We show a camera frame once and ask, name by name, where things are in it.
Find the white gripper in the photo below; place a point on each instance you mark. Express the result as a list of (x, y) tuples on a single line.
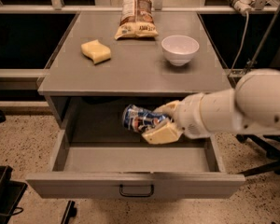
[(188, 116)]

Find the blue pepsi can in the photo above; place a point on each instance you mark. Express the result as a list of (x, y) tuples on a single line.
[(140, 120)]

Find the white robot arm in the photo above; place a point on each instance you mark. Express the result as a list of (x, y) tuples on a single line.
[(252, 107)]

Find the grey cabinet counter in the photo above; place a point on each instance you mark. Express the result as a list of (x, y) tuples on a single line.
[(136, 67)]

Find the open grey drawer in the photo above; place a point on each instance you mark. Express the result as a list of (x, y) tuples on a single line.
[(188, 169)]

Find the white bowl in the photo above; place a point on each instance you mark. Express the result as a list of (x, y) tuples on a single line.
[(179, 49)]

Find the yellow sponge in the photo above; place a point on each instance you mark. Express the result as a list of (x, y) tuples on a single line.
[(96, 51)]

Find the chip bag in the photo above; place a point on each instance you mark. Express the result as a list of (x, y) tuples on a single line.
[(136, 20)]

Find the black office chair base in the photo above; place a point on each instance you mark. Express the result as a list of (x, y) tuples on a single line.
[(271, 152)]

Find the black caster foot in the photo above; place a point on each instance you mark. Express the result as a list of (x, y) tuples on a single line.
[(70, 211)]

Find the white power strip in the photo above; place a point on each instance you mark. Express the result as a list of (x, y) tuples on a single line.
[(241, 6)]

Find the black bin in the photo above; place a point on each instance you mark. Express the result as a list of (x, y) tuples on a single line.
[(11, 193)]

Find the black drawer handle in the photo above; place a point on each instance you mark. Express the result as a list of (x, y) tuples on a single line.
[(136, 191)]

